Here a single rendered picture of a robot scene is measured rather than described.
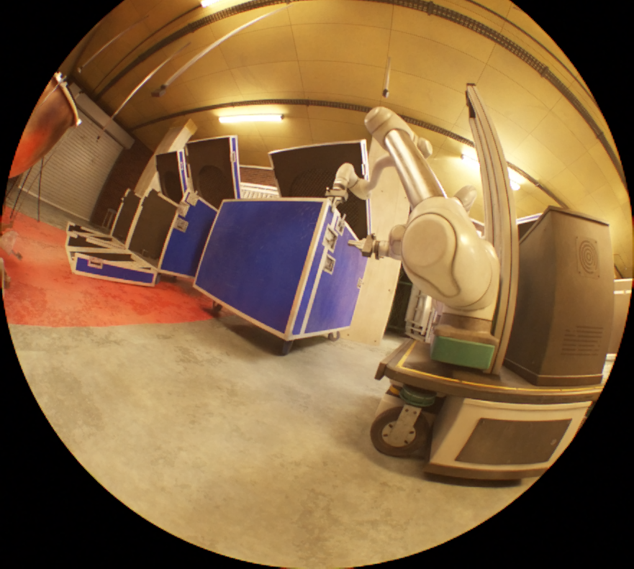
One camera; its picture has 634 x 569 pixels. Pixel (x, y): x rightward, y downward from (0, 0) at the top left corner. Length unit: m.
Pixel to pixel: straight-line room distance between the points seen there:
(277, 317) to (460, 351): 0.87
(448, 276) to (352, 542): 0.54
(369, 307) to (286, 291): 1.41
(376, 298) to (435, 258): 2.02
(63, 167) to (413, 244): 7.55
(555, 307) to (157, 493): 0.96
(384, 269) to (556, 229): 1.97
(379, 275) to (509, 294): 1.82
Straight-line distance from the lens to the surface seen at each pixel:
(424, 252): 0.33
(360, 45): 2.94
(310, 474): 0.59
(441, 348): 0.51
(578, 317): 0.76
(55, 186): 7.45
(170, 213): 2.93
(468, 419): 0.57
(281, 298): 1.08
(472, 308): 0.52
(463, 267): 0.34
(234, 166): 2.44
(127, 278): 1.82
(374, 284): 2.31
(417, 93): 3.19
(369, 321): 2.32
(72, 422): 0.61
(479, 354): 0.53
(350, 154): 1.81
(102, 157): 7.75
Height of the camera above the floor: 0.46
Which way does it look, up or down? 10 degrees up
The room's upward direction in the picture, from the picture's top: 16 degrees clockwise
